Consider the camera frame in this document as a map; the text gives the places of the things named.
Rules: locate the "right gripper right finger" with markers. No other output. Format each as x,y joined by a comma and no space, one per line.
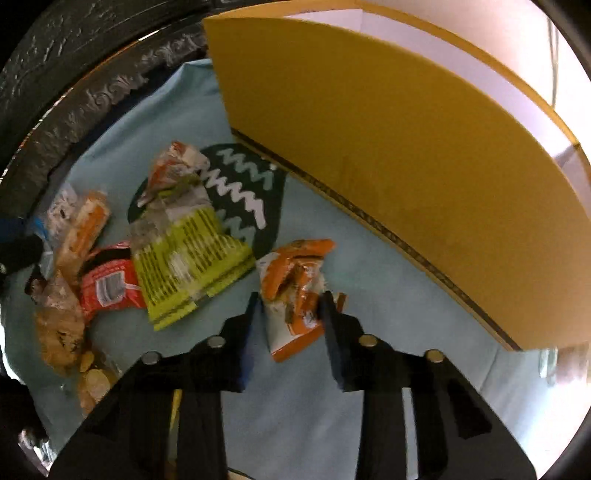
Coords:
458,435

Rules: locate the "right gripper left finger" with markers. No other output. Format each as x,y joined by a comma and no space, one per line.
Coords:
126,436

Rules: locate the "orange biscuit snack bag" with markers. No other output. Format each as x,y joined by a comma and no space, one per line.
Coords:
85,226

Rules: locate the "lime green snack packet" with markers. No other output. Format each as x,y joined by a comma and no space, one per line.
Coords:
183,262

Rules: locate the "orange white candy packet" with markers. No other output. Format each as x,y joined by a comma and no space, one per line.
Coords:
291,284

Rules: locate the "blue purple clear packet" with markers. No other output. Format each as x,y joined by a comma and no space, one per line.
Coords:
52,224

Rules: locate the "small brown cake packet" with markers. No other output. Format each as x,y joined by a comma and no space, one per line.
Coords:
60,325

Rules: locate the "red barcode snack packet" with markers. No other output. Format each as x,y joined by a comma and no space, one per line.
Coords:
108,281

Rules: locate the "glass jar with label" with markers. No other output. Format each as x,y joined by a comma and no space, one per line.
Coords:
564,365

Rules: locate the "red top snack packet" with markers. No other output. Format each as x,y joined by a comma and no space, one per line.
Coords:
179,165

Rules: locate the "light blue tablecloth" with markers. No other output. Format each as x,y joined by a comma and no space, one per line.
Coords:
292,421

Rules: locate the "dark carved wooden furniture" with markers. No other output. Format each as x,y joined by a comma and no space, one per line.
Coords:
80,66

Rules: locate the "yellow cardboard box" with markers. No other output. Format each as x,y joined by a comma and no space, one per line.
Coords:
428,140

